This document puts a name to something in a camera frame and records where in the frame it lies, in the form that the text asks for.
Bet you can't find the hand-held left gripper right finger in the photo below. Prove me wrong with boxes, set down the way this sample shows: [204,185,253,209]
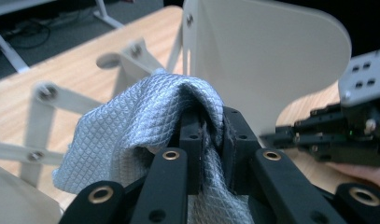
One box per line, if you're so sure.
[222,106,347,224]

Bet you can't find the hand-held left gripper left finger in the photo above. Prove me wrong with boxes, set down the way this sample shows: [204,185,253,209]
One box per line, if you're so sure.
[130,109,208,224]

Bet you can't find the grey quilted cloth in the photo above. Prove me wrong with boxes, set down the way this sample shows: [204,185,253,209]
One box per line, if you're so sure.
[51,68,257,224]

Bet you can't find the expandable metal bookend rack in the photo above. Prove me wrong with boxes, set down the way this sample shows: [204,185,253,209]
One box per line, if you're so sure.
[0,0,353,224]

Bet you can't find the grey table cable grommet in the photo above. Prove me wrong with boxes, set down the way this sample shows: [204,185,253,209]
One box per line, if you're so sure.
[95,51,124,70]

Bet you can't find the black cable bundle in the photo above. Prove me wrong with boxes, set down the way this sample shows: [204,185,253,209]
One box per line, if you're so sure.
[0,17,52,49]

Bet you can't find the white metal stand frame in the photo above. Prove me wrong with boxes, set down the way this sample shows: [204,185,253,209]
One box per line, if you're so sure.
[0,0,126,75]

